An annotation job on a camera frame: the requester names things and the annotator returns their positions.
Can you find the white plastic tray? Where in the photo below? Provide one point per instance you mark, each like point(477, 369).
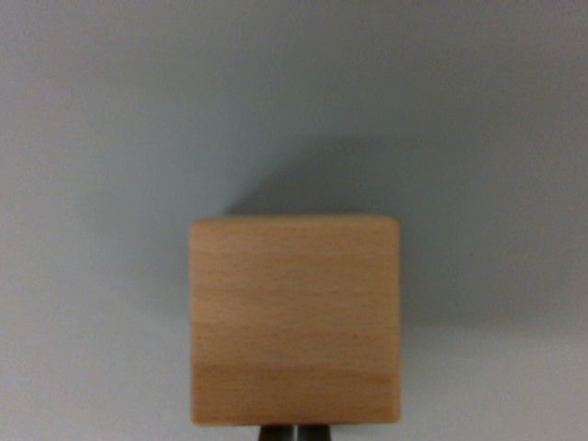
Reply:
point(92, 138)

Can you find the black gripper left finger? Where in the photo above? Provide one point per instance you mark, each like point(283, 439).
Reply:
point(275, 433)

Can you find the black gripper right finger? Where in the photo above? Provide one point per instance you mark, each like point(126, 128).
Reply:
point(316, 433)

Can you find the light wooden cube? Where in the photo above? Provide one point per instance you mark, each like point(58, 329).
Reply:
point(294, 321)

